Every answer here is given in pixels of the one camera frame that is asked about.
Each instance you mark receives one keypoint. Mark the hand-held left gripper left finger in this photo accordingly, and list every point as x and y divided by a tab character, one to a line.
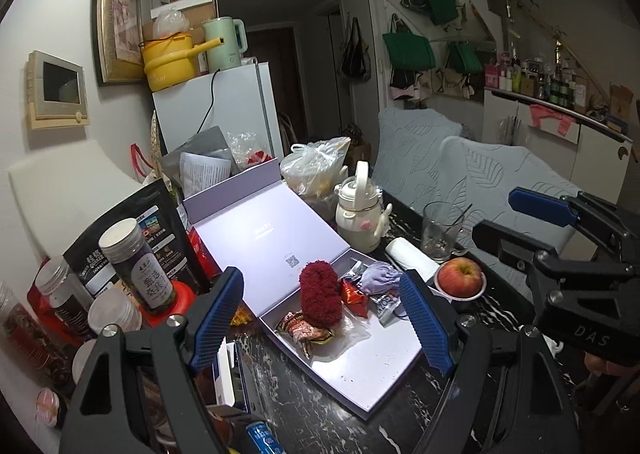
215	314

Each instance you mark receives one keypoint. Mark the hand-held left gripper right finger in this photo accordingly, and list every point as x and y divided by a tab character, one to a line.
427	324

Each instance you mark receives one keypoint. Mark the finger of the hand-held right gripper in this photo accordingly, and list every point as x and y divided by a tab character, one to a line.
510	246
542	208

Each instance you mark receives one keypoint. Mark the silver snack packet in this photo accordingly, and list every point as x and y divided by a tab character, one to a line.
387	306

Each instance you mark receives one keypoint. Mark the lavender cloth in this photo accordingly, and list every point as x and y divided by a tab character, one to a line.
380	278

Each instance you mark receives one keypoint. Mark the red candy wrapper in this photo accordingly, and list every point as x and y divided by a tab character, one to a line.
355	296

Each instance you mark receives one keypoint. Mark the orange brown snack wrapper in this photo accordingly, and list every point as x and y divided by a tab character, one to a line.
302	329

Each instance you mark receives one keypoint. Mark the lavender gift box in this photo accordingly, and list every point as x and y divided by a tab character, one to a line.
270	239

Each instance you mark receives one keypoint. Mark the red fluffy scrunchie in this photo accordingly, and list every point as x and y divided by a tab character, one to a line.
320	294

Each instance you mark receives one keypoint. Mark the person's right hand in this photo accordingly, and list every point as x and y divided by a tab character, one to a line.
602	365

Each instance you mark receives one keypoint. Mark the small white dish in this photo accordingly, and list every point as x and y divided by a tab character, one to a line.
467	296

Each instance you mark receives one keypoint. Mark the leaf-patterned covered chair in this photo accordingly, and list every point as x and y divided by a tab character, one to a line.
415	153
500	184

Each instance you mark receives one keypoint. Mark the red apple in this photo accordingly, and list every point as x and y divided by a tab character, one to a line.
460	276

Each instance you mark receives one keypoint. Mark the white blue carton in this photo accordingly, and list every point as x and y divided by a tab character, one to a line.
230	374

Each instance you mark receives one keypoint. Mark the white counter cabinet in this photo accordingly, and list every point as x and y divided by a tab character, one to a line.
590	158

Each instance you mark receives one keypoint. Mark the white paper towel roll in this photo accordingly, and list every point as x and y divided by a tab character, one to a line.
410	256

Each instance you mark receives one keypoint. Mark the glass mug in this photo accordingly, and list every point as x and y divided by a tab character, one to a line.
440	229

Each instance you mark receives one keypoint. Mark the clear jar with label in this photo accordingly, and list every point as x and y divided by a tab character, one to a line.
137	269

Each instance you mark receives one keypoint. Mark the pink hanging cloth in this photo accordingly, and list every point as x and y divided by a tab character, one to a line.
550	117

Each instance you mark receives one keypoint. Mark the small silver wrapper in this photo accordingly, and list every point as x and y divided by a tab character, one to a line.
354	270

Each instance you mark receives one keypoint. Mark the white jar lid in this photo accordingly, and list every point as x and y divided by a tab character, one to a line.
115	311

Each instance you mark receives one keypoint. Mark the black snack pouch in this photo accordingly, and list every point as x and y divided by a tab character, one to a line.
145	214

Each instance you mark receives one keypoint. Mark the row of cosmetic bottles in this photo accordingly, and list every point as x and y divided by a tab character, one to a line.
540	83

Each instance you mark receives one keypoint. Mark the small cardboard box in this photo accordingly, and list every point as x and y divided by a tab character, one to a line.
622	106

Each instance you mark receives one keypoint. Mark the white cartoon water bottle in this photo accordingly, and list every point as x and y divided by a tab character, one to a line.
357	214

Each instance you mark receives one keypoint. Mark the blue drink can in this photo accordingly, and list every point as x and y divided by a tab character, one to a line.
262	439

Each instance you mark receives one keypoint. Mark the printed paper sheet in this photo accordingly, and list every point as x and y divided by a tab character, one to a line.
205	173

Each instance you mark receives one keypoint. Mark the clear jar of dark tea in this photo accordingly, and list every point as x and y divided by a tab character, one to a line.
65	299

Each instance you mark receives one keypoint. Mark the beige tote bag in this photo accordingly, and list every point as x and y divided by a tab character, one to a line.
455	83

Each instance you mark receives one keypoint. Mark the crinkled clear plastic wrap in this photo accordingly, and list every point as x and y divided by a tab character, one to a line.
247	148

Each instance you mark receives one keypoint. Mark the grey mailing bag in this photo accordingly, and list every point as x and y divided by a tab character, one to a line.
200	143

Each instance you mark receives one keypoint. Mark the plastic bag of food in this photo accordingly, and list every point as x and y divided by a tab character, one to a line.
312	168

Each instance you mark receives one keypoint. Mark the pink white garment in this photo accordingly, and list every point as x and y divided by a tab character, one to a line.
402	92

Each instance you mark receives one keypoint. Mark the brown paper bag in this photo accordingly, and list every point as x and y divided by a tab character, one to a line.
359	143

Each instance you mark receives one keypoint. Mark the round woven mat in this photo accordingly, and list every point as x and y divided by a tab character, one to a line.
156	138

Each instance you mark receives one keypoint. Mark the clear jar of red contents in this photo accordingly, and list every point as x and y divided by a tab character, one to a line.
30	339

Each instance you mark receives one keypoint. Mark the small pink-lidded cup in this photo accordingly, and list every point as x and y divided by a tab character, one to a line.
48	404

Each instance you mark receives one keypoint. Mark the white fridge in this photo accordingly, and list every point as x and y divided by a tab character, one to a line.
230	103

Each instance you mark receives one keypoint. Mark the dark hanging handbag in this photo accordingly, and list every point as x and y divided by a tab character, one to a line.
356	53

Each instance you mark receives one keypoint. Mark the brown door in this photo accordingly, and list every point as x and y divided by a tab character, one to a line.
277	73

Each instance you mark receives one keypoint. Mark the yellow pot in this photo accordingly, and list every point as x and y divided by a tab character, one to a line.
167	63

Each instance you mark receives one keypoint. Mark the green electric kettle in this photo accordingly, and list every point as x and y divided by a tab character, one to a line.
222	46

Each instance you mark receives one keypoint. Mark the tied plastic bag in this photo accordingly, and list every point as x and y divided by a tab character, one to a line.
170	22

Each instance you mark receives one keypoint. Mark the gold framed picture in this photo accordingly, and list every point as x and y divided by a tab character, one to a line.
117	18

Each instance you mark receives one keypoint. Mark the wall intercom panel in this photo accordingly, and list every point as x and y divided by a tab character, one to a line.
57	88

